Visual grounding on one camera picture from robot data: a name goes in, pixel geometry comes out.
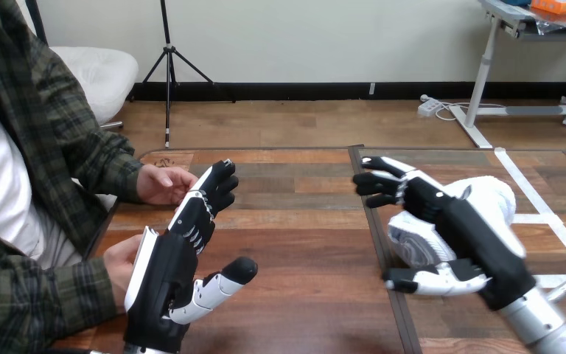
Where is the person's hand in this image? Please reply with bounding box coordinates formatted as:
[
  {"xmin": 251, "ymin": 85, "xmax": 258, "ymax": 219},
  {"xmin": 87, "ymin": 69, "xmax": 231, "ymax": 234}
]
[
  {"xmin": 136, "ymin": 164, "xmax": 199, "ymax": 207},
  {"xmin": 102, "ymin": 234, "xmax": 143, "ymax": 313}
]

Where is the rolled white towel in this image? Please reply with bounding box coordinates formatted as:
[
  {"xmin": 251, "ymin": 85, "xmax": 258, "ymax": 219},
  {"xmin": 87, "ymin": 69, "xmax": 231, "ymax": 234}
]
[{"xmin": 387, "ymin": 176, "xmax": 527, "ymax": 268}]

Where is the white power strip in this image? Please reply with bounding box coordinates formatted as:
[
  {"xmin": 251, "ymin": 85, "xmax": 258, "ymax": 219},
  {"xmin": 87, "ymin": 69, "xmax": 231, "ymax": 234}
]
[{"xmin": 417, "ymin": 97, "xmax": 441, "ymax": 118}]

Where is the person's body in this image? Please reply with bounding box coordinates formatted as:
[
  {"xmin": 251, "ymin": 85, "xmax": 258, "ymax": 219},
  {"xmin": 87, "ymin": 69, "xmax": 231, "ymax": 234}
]
[{"xmin": 0, "ymin": 0, "xmax": 118, "ymax": 274}]

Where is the orange thing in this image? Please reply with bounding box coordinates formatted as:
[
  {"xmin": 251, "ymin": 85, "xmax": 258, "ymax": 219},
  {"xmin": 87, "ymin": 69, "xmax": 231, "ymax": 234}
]
[{"xmin": 530, "ymin": 0, "xmax": 566, "ymax": 15}]

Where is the person's forearm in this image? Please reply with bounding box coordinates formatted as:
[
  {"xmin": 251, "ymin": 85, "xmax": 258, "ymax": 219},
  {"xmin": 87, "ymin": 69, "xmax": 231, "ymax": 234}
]
[
  {"xmin": 0, "ymin": 256, "xmax": 118, "ymax": 354},
  {"xmin": 43, "ymin": 73, "xmax": 144, "ymax": 205}
]

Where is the white desk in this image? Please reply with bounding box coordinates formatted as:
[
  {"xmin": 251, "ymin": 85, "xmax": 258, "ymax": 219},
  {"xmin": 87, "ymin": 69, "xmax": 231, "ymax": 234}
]
[{"xmin": 447, "ymin": 0, "xmax": 566, "ymax": 150}]

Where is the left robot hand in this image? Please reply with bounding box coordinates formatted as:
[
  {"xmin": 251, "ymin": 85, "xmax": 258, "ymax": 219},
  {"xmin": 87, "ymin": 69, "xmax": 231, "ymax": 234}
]
[{"xmin": 122, "ymin": 159, "xmax": 259, "ymax": 354}]

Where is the tangle of cables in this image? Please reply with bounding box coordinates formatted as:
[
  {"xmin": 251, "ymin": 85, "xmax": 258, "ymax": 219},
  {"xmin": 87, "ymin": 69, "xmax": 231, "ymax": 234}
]
[{"xmin": 419, "ymin": 94, "xmax": 508, "ymax": 122}]

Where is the black tripod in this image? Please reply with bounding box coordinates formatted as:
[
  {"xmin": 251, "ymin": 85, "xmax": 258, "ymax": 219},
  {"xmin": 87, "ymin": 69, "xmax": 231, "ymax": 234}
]
[{"xmin": 127, "ymin": 0, "xmax": 237, "ymax": 149}]

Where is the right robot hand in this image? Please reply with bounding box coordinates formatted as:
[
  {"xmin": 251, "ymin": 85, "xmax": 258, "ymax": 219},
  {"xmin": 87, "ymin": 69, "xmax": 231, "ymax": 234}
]
[{"xmin": 352, "ymin": 156, "xmax": 537, "ymax": 312}]

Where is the white cushioned chair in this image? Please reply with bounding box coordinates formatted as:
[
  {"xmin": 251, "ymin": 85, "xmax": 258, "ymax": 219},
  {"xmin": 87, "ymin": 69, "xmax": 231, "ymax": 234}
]
[{"xmin": 24, "ymin": 0, "xmax": 140, "ymax": 131}]

